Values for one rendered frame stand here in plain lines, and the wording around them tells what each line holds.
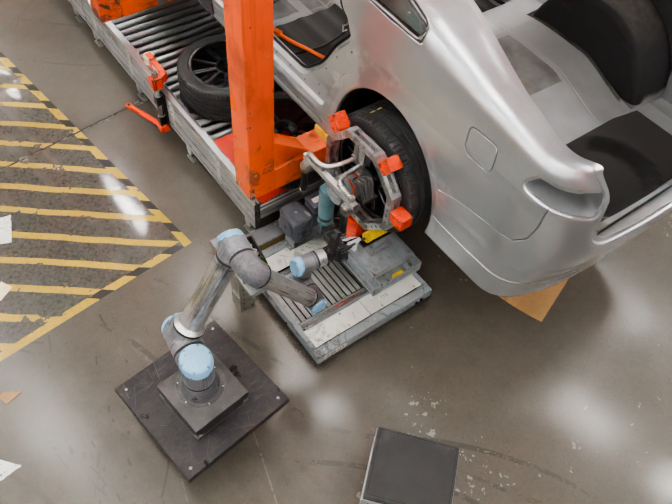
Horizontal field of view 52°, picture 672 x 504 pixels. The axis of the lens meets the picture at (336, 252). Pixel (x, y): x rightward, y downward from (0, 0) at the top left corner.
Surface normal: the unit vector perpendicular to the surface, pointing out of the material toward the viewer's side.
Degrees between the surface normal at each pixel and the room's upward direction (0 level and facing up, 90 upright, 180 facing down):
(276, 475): 0
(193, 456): 0
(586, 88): 22
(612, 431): 0
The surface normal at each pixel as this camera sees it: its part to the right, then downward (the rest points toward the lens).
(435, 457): 0.07, -0.61
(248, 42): 0.59, 0.67
